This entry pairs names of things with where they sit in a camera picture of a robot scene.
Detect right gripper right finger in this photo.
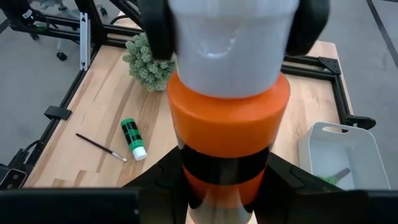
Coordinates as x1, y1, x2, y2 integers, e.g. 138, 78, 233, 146
256, 151, 342, 224

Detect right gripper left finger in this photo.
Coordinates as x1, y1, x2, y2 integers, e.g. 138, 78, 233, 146
123, 145, 190, 224

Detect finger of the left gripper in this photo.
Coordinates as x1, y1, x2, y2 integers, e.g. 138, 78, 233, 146
138, 0, 177, 62
285, 0, 331, 57

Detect green-handled scissors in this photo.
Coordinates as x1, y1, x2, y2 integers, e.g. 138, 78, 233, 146
318, 167, 351, 186

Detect green black-striped paint bottle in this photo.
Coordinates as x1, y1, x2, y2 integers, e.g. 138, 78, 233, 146
120, 117, 148, 162

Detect orange black-striped paint bottle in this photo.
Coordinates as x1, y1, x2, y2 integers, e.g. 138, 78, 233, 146
167, 0, 300, 224

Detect green artificial plant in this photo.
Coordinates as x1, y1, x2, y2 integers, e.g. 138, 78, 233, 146
122, 32, 177, 93

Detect grey plastic bin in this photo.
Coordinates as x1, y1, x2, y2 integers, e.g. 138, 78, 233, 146
297, 121, 392, 191

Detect silver aluminium extrusion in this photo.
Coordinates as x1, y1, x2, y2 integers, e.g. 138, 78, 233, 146
79, 11, 92, 72

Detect long thin black paintbrush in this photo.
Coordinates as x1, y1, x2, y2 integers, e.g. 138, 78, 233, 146
75, 133, 128, 162

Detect black plastic clip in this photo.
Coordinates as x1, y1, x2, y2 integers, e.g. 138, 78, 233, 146
43, 105, 72, 121

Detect black aluminium table frame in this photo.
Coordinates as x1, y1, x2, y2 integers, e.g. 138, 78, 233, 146
6, 0, 377, 175

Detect small black camera box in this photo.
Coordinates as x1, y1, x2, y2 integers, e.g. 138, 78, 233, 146
0, 167, 28, 191

